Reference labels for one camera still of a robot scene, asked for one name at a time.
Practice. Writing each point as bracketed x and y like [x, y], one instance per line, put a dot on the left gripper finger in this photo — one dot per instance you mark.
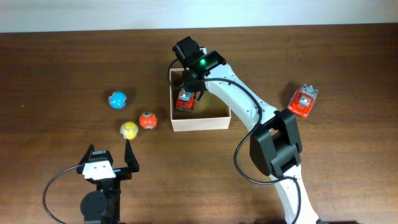
[87, 154]
[130, 159]

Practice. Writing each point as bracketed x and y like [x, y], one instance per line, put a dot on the blue toy ball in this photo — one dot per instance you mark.
[117, 100]

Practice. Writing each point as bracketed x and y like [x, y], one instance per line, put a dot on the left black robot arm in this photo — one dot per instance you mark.
[102, 206]

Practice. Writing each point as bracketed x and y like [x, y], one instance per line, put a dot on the red toy fire truck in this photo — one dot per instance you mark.
[303, 100]

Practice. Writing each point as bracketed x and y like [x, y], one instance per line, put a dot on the red truck with yellow crane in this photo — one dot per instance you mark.
[185, 101]

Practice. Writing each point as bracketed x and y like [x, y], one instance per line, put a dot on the yellow toy ball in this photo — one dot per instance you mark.
[129, 130]

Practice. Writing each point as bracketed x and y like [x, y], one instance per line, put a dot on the pink cardboard box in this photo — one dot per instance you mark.
[209, 113]

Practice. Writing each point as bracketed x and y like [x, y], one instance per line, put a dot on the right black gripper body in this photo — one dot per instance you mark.
[188, 84]

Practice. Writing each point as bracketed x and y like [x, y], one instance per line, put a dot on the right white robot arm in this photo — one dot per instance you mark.
[273, 136]

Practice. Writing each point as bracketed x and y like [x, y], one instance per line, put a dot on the orange-red toy ball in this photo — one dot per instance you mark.
[148, 120]

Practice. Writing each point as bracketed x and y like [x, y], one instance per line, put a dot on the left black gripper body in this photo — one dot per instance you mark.
[124, 173]

